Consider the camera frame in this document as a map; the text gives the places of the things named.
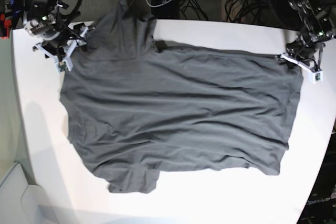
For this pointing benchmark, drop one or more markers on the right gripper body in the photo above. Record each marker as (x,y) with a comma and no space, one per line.
(49,28)

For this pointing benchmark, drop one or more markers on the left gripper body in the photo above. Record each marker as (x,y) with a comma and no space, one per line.
(307,44)

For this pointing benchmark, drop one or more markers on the dark grey t-shirt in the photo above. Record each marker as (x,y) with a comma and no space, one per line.
(135,110)

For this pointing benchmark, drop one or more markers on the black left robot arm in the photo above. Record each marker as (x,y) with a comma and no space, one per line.
(318,27)

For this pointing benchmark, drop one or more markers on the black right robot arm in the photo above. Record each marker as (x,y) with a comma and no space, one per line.
(40,8)

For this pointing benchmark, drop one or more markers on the red clamp tool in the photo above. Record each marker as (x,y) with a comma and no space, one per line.
(6,25)

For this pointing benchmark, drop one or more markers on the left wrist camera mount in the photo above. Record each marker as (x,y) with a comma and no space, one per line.
(311,65)

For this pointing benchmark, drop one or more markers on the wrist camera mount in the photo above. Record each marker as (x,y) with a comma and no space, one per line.
(61,55)
(311,65)

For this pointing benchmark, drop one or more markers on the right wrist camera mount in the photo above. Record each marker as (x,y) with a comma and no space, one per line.
(61,55)

